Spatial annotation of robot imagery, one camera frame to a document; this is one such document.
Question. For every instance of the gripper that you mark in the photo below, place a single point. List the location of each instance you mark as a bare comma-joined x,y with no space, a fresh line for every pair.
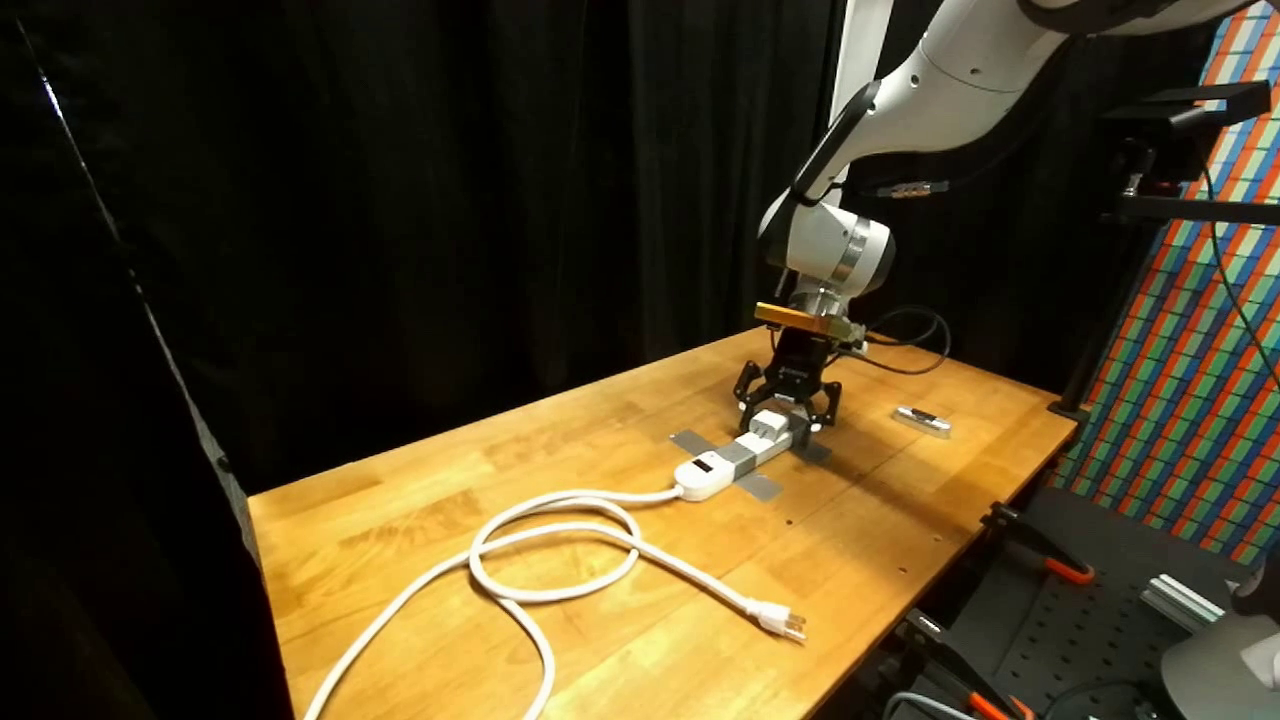
800,362

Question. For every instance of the white plug adapter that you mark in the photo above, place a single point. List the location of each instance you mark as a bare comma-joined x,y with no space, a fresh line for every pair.
768,424

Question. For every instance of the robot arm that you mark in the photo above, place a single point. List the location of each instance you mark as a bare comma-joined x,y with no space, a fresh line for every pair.
960,70

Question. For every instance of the grey tape strip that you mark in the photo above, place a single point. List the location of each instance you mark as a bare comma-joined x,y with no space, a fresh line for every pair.
814,452
756,486

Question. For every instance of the small silver metal block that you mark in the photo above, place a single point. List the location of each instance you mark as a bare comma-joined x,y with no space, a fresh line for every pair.
922,420

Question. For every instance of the black clamp with orange tips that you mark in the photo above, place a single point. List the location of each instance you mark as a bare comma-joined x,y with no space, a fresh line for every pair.
960,665
1040,548

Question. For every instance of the black curtain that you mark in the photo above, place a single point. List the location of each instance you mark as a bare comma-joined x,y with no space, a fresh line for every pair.
450,200

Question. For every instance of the colourful patterned board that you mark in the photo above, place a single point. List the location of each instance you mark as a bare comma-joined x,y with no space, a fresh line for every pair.
1190,400

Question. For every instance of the aluminium extrusion bar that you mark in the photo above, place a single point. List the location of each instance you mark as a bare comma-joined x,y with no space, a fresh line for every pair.
1182,602

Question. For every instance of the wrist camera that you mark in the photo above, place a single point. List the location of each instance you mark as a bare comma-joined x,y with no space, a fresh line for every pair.
800,318

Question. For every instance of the camera on mount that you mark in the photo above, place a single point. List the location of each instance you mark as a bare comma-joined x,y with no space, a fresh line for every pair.
1170,125

